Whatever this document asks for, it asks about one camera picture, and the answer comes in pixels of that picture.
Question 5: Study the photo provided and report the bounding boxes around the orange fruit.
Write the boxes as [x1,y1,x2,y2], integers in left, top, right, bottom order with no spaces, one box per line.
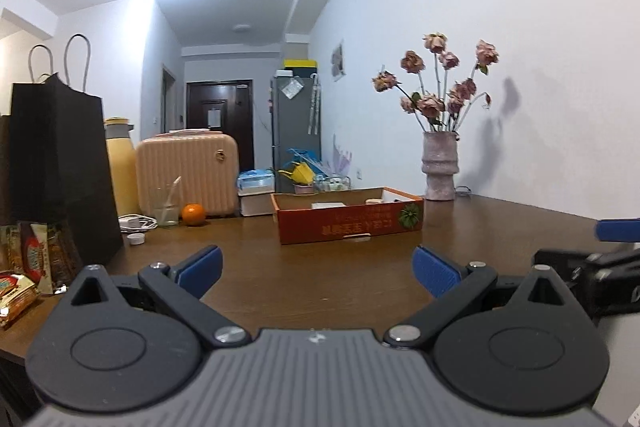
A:
[181,204,207,227]

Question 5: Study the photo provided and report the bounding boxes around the clear drinking glass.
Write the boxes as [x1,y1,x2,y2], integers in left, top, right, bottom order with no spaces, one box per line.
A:
[151,176,181,228]

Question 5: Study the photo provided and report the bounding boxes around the pink textured vase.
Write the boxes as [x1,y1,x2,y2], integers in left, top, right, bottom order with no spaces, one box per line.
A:
[422,131,459,202]

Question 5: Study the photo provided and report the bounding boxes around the pink ribbed suitcase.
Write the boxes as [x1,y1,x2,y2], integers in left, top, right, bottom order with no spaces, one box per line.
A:
[136,130,240,217]

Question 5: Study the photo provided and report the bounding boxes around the blue tissue pack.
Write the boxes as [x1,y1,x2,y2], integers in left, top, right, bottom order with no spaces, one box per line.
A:
[236,169,274,194]

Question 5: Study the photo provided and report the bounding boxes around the yellow thermos jug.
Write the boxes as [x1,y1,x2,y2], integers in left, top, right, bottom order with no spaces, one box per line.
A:
[104,117,140,216]

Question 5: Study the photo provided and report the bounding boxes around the snack packets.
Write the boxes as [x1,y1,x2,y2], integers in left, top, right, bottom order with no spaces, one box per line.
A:
[1,221,82,329]

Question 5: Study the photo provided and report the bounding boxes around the red cardboard box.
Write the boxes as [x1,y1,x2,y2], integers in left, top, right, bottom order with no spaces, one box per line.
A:
[271,187,424,245]

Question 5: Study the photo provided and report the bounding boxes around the yellow watering can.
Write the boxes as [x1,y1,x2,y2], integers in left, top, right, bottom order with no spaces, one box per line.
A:
[279,161,316,185]

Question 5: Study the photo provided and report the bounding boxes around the black paper shopping bag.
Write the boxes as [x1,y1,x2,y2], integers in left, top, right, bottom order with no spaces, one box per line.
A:
[1,44,122,265]

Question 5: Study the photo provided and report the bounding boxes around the dried pink flowers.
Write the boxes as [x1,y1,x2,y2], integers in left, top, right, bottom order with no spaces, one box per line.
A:
[371,32,500,139]

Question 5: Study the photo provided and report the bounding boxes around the dark brown entrance door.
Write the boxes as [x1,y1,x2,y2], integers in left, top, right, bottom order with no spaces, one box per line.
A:
[186,79,255,172]

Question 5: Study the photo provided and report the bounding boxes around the grey refrigerator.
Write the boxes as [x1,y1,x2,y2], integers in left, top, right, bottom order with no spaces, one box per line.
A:
[271,67,321,193]

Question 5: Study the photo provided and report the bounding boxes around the yellow box on refrigerator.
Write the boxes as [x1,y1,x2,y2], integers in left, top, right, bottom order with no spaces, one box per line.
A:
[283,58,318,69]

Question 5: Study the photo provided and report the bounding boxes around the white charger with cable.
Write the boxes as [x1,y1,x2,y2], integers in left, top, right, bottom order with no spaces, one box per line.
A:
[118,213,157,246]

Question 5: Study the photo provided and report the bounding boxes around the wire storage rack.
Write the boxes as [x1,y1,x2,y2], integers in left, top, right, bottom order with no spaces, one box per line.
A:
[314,174,352,192]

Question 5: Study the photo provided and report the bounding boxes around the wall picture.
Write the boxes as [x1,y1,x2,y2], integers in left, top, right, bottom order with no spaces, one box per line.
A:
[331,41,345,81]

